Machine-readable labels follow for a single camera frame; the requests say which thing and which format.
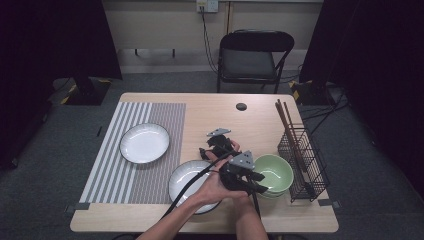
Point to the small black floor object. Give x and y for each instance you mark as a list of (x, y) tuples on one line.
[(99, 131)]

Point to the black folding chair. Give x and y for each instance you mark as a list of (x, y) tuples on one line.
[(253, 60)]

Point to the grey striped placemat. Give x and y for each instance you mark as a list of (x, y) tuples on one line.
[(146, 183)]

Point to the white plate black rim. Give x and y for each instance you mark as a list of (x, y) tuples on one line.
[(183, 180), (145, 143)]

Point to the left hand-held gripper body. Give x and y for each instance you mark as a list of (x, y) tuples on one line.
[(236, 176)]

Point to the dark curtain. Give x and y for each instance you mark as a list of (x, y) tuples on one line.
[(373, 66), (40, 66)]

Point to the brown wooden chopstick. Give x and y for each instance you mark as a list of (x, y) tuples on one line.
[(283, 120), (288, 115)]

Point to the black stand base striped tape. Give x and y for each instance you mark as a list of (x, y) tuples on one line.
[(310, 95), (86, 95)]

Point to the person's left hand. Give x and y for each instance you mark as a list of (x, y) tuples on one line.
[(213, 190)]

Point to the white wall socket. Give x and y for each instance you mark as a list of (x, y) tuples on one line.
[(207, 5)]

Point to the grey tape piece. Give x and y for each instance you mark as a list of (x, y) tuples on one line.
[(328, 203), (78, 207)]

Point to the person's right hand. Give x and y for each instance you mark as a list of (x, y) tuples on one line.
[(218, 160)]

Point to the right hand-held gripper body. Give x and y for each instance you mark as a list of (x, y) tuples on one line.
[(221, 145)]

